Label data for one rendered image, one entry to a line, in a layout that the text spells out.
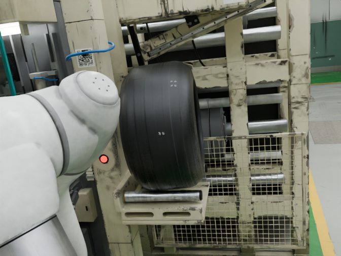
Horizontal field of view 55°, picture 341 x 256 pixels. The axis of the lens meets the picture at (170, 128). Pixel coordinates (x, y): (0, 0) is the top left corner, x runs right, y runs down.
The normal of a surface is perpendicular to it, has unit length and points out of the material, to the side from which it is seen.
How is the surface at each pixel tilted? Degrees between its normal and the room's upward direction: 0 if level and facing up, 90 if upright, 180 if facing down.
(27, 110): 44
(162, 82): 39
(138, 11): 90
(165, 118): 69
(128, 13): 90
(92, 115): 100
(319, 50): 90
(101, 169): 90
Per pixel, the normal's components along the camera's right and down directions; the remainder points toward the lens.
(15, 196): 0.63, -0.28
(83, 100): 0.22, -0.07
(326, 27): -0.26, 0.29
